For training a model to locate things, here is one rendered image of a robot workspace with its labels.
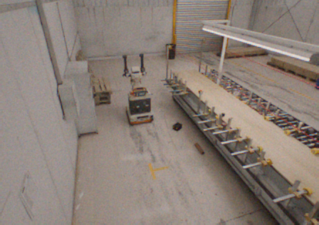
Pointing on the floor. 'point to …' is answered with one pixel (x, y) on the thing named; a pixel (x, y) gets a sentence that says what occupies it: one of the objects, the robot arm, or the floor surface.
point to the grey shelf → (79, 70)
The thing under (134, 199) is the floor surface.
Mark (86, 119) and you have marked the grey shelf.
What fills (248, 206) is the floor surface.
